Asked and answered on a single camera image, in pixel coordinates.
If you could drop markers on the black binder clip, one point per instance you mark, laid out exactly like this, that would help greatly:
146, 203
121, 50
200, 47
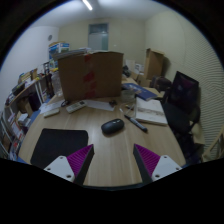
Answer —
113, 103

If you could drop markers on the black mouse pad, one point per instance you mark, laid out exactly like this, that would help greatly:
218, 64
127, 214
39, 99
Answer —
58, 145

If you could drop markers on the blue book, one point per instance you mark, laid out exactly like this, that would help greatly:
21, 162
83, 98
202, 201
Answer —
141, 91

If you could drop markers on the black marker pen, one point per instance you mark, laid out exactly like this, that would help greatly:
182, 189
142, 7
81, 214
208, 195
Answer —
136, 123

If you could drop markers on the ceiling tube light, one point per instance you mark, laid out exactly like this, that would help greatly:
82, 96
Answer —
87, 4

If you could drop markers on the black computer mouse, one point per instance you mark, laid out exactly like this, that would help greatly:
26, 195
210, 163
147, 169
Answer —
112, 126

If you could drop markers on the white paper sheet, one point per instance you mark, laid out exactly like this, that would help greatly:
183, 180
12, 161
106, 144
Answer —
100, 105

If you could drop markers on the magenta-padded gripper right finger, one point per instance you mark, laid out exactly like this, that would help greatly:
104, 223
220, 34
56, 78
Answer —
165, 165

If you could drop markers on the large brown cardboard box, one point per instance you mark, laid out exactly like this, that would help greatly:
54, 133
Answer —
75, 78

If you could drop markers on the blue and white box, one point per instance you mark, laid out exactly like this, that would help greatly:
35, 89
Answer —
56, 48

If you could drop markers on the grey door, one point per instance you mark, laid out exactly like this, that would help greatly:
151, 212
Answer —
98, 38

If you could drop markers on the black office chair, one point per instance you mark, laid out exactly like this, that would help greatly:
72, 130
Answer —
183, 106

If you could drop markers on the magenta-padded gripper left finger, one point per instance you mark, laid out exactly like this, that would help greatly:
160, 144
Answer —
61, 166

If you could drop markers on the white book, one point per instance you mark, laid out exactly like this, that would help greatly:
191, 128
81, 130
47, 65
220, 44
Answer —
150, 111

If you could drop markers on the cluttered shelf unit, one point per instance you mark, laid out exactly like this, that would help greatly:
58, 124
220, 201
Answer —
20, 106

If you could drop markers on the small white remote control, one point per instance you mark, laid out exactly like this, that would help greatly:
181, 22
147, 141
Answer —
51, 112

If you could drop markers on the open tall cardboard box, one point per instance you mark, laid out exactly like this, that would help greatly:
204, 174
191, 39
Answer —
154, 64

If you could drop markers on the round wall clock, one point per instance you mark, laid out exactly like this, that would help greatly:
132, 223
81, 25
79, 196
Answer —
50, 37

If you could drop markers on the clear plastic container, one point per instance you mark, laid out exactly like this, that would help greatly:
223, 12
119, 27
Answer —
128, 96

